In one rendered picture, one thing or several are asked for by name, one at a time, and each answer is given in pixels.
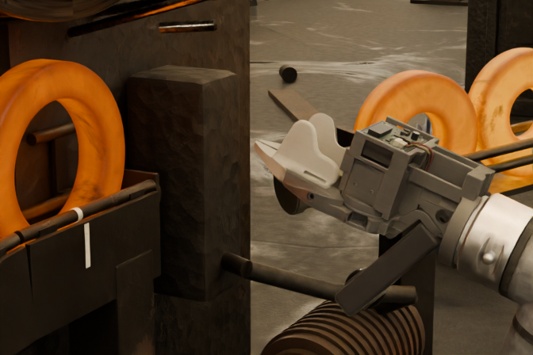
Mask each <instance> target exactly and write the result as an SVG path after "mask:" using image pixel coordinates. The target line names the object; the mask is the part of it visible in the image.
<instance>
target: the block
mask: <svg viewBox="0 0 533 355"><path fill-rule="evenodd" d="M127 106H128V160H129V169H130V170H140V171H146V172H152V173H157V174H159V186H160V188H161V200H160V202H159V214H160V256H161V275H160V276H158V277H157V278H155V279H153V285H154V293H159V294H163V295H167V296H174V297H178V298H183V299H187V300H194V301H198V302H205V301H209V300H211V299H213V298H215V297H216V296H219V295H220V294H221V293H223V292H225V291H227V290H228V289H230V288H231V287H233V286H235V285H236V284H237V283H238V281H239V278H240V277H239V276H237V275H235V274H234V273H230V272H229V271H226V270H224V269H222V266H221V259H222V256H223V255H224V253H225V252H229V253H232V254H235V255H238V256H240V81H239V79H238V76H237V74H234V73H232V72H231V71H226V70H216V69H207V68H198V67H180V66H171V65H166V66H162V67H157V68H153V69H150V70H146V71H141V72H137V73H135V74H132V75H131V76H130V77H129V78H128V82H127Z"/></svg>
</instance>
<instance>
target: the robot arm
mask: <svg viewBox="0 0 533 355"><path fill-rule="evenodd" d="M397 125H398V126H400V127H402V128H405V130H403V129H401V128H398V127H397ZM411 132H412V133H411ZM419 136H423V139H422V138H420V137H419ZM439 140H440V139H439V138H436V137H434V136H432V135H429V134H427V133H426V132H423V131H421V130H419V129H417V128H414V127H412V126H410V125H408V124H405V123H403V122H401V121H399V120H396V119H394V118H392V117H390V116H387V117H386V120H385V121H383V120H381V121H379V122H377V123H375V124H372V125H371V126H369V127H366V128H364V129H362V130H356V131H355V134H354V137H353V140H352V142H351V146H350V147H348V148H344V147H341V146H340V145H339V144H338V143H337V142H336V134H335V128H334V122H333V120H332V118H331V117H329V116H328V115H326V114H323V113H317V114H315V115H313V116H312V117H311V118H310V119H309V121H307V120H299V121H297V122H296V123H294V125H293V127H292V128H291V129H290V131H289V132H288V134H287V136H286V137H285V138H284V140H283V142H282V144H280V143H274V142H271V141H266V140H261V139H259V140H257V141H255V144H254V149H255V151H256V152H257V153H258V155H259V156H260V158H261V159H262V160H263V161H264V163H265V164H266V166H267V167H268V168H269V170H270V171H271V173H272V174H273V175H274V176H275V177H276V178H277V179H278V180H279V181H280V182H281V183H282V184H283V186H284V187H285V188H286V189H288V190H289V191H290V192H291V193H292V194H293V195H295V196H296V197H297V198H299V199H300V200H302V201H303V202H304V203H306V204H307V205H309V206H310V207H312V208H315V209H316V210H318V211H320V212H323V213H324V214H327V215H329V216H332V217H335V218H337V219H338V220H340V221H341V222H343V223H345V224H346V225H348V226H351V227H353V228H356V229H359V230H361V231H365V232H367V233H370V234H374V235H378V234H381V235H385V236H386V237H387V238H388V239H393V238H394V237H395V236H397V235H399V234H400V233H401V232H402V231H404V230H406V229H407V228H408V227H410V226H411V225H413V224H414V223H415V222H416V221H417V220H419V219H420V220H421V221H422V222H421V223H419V224H418V225H417V226H416V227H414V228H413V229H412V230H411V231H410V232H409V233H408V234H407V235H406V236H404V237H403V238H402V239H401V240H399V241H398V242H397V243H396V244H394V245H393V246H392V247H391V248H390V249H388V250H387V251H386V252H385V253H384V254H383V255H382V256H381V257H379V258H378V259H377V260H376V261H374V262H373V263H372V264H371V265H369V266H368V267H365V268H360V269H356V270H355V271H353V272H352V273H351V274H350V275H349V276H348V277H347V279H346V281H345V284H344V286H345V287H343V288H342V289H341V290H340V291H338V292H337V293H336V295H335V300H336V302H337V304H338V305H340V307H341V308H342V309H343V311H344V312H345V313H346V314H347V315H348V316H353V315H355V314H356V313H358V312H359V311H360V310H362V309H364V310H365V309H371V308H373V307H376V306H378V305H379V304H380V303H381V302H382V300H383V298H384V296H385V293H386V291H385V290H386V289H387V288H388V287H390V286H391V285H392V284H393V283H395V282H396V281H397V280H399V279H400V278H401V277H402V276H404V275H405V274H406V273H407V272H408V271H409V270H410V269H412V268H413V267H414V266H415V265H417V264H418V263H419V262H420V261H422V260H423V259H424V258H425V257H427V256H428V255H429V254H430V253H431V252H432V251H433V250H435V249H436V248H437V247H439V246H440V248H439V261H440V262H442V263H443V264H445V265H448V266H450V267H451V268H453V269H455V268H457V270H458V273H459V274H461V275H463V276H464V277H467V278H469V279H471V280H472V281H475V282H477V283H479V284H481V285H483V286H485V287H486V288H489V289H491V290H493V291H494V292H497V293H500V295H502V296H504V297H506V298H508V299H510V300H512V301H514V302H516V303H518V304H519V306H518V309H517V311H516V313H515V314H514V317H513V318H512V321H511V323H510V326H509V328H508V331H507V333H506V335H505V337H504V340H503V342H502V344H501V347H500V349H499V352H498V354H497V355H533V209H532V208H529V207H527V206H525V205H523V204H521V203H519V202H516V201H514V200H512V199H510V198H508V197H505V196H503V195H501V194H499V193H495V194H493V195H491V193H490V192H488V190H489V187H490V185H491V182H492V180H493V176H494V174H495V172H496V171H495V170H492V169H490V168H488V167H486V166H483V165H481V164H479V163H477V162H474V161H472V160H470V159H468V158H465V157H463V156H461V155H459V154H456V153H454V152H453V151H449V150H447V149H446V148H444V147H441V146H439V145H438V144H439Z"/></svg>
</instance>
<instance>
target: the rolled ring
mask: <svg viewBox="0 0 533 355"><path fill-rule="evenodd" d="M55 100H57V101H58V102H59V103H60V104H61V105H62V106H63V107H64V108H65V109H66V110H67V111H68V113H69V115H70V116H71V119H72V121H73V123H74V126H75V130H76V133H77V137H78V143H79V164H78V169H77V174H76V178H75V183H74V186H73V188H72V190H71V194H70V196H69V197H68V199H67V202H66V204H65V205H64V206H63V208H62V209H61V211H60V212H59V213H58V215H59V214H60V213H63V212H66V211H69V210H70V209H72V208H77V207H78V206H81V205H83V204H87V203H89V202H91V201H93V200H97V199H99V198H101V197H105V196H107V195H110V194H111V193H115V192H117V191H119V190H121V184H122V180H123V175H124V168H125V135H124V129H123V124H122V120H121V115H120V112H119V109H118V107H117V103H116V101H115V99H114V97H113V95H112V93H111V91H110V90H109V88H108V86H107V85H106V84H105V83H104V82H103V80H102V79H101V78H100V77H99V76H98V75H97V74H95V73H94V72H93V71H92V70H91V69H89V68H87V67H85V66H83V65H82V64H79V63H74V62H69V61H61V60H53V59H33V60H29V61H27V62H24V63H21V64H19V65H17V66H15V67H13V68H11V69H10V70H8V71H7V72H6V73H5V74H3V75H2V76H1V77H0V239H1V238H3V237H5V236H7V235H9V234H11V233H14V232H15V231H18V230H20V229H22V228H24V227H28V226H30V225H29V223H28V222H27V221H26V219H25V217H24V216H23V215H22V213H21V210H20V207H19V205H18V202H17V196H16V191H15V184H14V171H15V162H16V157H17V151H18V148H19V145H20V142H21V138H22V136H23V135H24V132H25V129H26V128H27V127H28V125H29V123H30V121H31V120H32V118H34V116H35V115H36V114H37V113H38V112H39V111H40V110H41V109H42V108H43V107H44V106H46V105H47V104H48V103H50V102H52V101H55Z"/></svg>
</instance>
